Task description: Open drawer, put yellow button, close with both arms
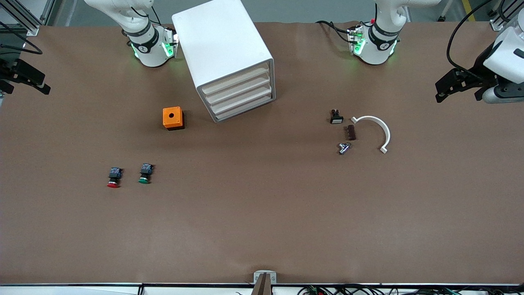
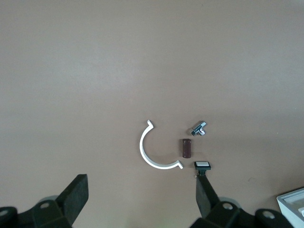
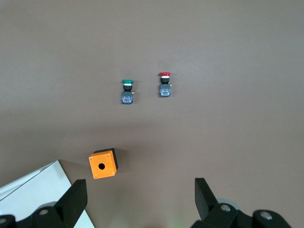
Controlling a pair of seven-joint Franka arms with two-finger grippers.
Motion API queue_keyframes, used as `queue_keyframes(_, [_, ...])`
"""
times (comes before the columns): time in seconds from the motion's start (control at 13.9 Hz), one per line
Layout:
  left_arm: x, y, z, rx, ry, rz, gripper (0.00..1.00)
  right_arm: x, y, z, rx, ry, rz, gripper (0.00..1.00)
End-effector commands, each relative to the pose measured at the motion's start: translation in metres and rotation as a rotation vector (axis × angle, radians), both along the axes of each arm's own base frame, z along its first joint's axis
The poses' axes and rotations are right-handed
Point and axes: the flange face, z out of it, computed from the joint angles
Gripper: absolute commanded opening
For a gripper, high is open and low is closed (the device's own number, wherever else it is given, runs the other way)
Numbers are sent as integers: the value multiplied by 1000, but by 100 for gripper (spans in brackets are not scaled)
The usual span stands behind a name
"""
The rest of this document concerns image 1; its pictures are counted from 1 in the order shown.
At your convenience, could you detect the white plastic drawer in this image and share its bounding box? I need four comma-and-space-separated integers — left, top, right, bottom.
208, 79, 273, 114
212, 88, 274, 122
203, 70, 272, 105
201, 61, 271, 97

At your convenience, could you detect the red mushroom push button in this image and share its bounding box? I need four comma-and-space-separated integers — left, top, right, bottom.
107, 167, 124, 189

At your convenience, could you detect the orange push button box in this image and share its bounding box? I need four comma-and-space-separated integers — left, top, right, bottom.
163, 107, 185, 131

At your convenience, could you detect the green mushroom push button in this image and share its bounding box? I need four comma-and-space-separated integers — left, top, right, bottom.
138, 163, 154, 184

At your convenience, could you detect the white drawer cabinet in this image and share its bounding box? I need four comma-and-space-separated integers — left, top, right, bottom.
171, 0, 277, 123

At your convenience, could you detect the brown table cover sheet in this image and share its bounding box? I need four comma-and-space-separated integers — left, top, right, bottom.
0, 20, 524, 285

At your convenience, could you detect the aluminium frame profile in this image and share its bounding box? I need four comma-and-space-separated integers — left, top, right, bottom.
0, 0, 56, 36
489, 0, 524, 32

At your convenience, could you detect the white half-ring pipe clamp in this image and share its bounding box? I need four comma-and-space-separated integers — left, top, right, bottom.
351, 116, 391, 154

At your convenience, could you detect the black arm base cable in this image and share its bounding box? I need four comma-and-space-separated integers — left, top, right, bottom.
316, 20, 353, 43

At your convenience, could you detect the tangled cable bundle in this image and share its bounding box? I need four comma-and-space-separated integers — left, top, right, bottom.
297, 285, 524, 295

